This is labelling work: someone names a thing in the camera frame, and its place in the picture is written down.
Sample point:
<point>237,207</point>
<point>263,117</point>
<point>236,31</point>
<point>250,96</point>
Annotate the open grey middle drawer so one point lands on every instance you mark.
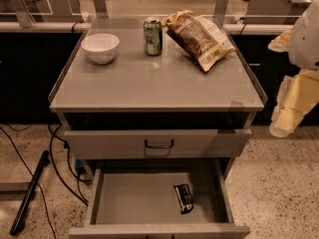
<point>135,199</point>

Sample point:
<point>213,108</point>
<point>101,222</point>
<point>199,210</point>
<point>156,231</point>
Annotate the green soda can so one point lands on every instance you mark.
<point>152,36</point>

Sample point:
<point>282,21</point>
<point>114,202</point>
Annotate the closed grey top drawer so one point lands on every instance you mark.
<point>130,144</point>

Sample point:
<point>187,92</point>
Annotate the grey desk background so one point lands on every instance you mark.
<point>44,10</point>
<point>275,12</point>

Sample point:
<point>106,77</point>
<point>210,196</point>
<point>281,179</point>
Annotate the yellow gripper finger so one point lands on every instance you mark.
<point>280,43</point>
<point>296,98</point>

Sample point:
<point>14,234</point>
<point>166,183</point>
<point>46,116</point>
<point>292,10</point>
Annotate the white ceramic bowl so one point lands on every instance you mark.
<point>101,48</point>

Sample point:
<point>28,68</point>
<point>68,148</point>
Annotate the white horizontal rail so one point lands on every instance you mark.
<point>55,27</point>

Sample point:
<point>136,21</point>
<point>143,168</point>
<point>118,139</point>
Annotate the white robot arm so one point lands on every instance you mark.
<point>303,49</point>

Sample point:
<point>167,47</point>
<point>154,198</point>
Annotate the grey drawer cabinet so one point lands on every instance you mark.
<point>140,92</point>

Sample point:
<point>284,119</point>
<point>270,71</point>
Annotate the grey desk background left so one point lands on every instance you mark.
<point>44,10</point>

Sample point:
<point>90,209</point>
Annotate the brown chip bag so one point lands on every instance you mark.
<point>198,36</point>

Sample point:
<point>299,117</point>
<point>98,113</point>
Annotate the black drawer handle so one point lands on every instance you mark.
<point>159,146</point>

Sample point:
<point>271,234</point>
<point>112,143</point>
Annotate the black bar on floor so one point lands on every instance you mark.
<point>18,224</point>

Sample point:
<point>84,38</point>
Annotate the grey desk background right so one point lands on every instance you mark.
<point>275,12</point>

